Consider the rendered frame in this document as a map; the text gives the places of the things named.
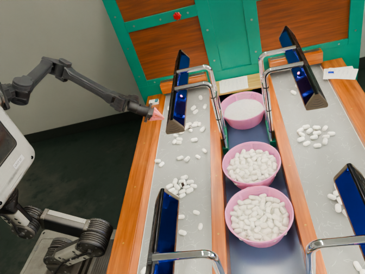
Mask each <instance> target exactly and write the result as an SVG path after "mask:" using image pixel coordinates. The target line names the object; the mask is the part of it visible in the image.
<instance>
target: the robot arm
mask: <svg viewBox="0 0 365 274"><path fill-rule="evenodd" d="M71 66H72V63H71V62H69V61H68V60H66V59H63V58H59V60H58V59H53V58H49V57H42V59H41V61H40V63H39V64H38V65H37V66H36V67H35V68H34V69H33V70H31V71H30V72H29V73H28V74H27V75H26V76H25V75H23V76H22V77H15V78H13V81H12V84H10V83H8V84H1V82H0V90H1V92H2V93H3V95H4V98H5V104H4V108H3V110H8V109H10V105H9V103H10V102H11V103H13V104H16V105H27V104H28V103H29V98H30V94H31V93H32V91H33V89H34V88H35V87H36V86H37V85H38V83H39V82H40V81H41V80H42V79H43V78H44V77H45V76H46V75H47V74H48V73H49V74H52V75H54V76H55V78H56V79H58V80H60V81H62V82H67V81H68V80H70V81H72V82H74V83H76V84H78V85H79V86H81V87H82V88H84V89H86V90H88V91H90V92H91V93H93V94H95V95H97V96H99V97H100V98H102V99H103V100H105V101H106V103H108V104H110V106H111V107H113V108H114V109H115V110H116V111H119V112H121V111H122V112H124V111H125V108H126V106H127V110H128V111H131V112H133V113H136V114H139V115H141V116H144V117H145V118H144V122H146V123H147V118H148V120H149V121H155V120H164V118H165V117H164V116H162V115H161V114H160V112H159V111H158V110H157V109H156V108H155V107H153V108H152V103H150V104H149V106H148V107H147V106H145V105H142V104H139V101H140V98H139V96H137V95H128V96H126V95H123V94H121V93H119V92H115V91H113V90H110V89H107V88H105V87H104V86H102V85H100V84H98V83H96V82H94V81H93V80H91V79H89V78H88V77H85V76H84V75H82V74H80V73H79V72H77V71H76V70H74V69H73V68H72V67H71ZM155 115H157V116H155ZM158 116H159V117H158Z"/></svg>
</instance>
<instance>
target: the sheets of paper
mask: <svg viewBox="0 0 365 274"><path fill-rule="evenodd" d="M219 88H220V94H221V93H225V92H230V91H235V90H240V89H245V88H248V80H247V76H242V77H236V78H230V79H225V80H222V81H220V82H219Z"/></svg>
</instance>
